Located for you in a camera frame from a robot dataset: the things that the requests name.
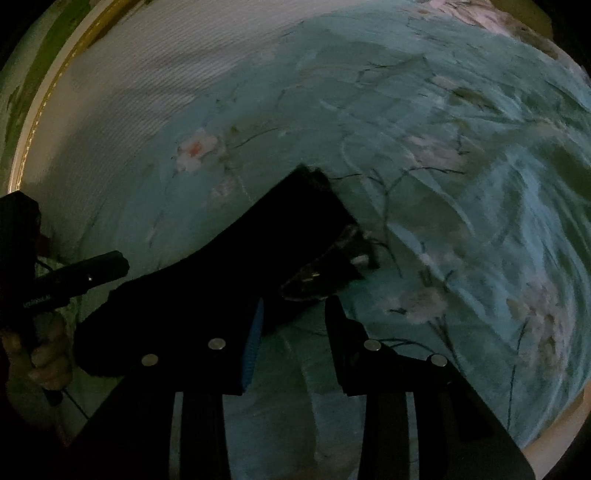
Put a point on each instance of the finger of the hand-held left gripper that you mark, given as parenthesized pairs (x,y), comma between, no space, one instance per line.
(83,277)

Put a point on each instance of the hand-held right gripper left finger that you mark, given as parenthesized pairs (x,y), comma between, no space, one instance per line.
(253,341)

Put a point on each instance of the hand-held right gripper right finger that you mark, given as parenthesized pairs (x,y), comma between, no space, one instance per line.
(340,341)

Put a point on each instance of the black pants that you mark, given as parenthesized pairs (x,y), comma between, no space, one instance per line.
(258,240)

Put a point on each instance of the person's left hand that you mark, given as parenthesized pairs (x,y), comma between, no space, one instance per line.
(48,357)

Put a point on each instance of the teal floral bed sheet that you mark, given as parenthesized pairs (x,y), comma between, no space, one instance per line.
(415,184)

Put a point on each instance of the white striped mattress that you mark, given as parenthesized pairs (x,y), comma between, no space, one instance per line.
(138,101)

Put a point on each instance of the gold bed frame trim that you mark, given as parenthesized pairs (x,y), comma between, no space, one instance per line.
(44,106)

